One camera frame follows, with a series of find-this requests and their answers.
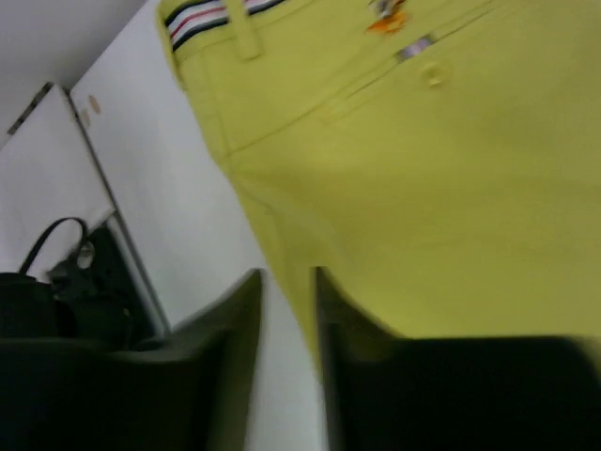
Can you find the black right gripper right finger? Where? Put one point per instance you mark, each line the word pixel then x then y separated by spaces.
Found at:
pixel 387 392

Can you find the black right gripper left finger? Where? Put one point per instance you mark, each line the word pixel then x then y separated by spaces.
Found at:
pixel 189 391

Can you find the yellow trousers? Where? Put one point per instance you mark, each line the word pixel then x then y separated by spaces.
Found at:
pixel 440 158

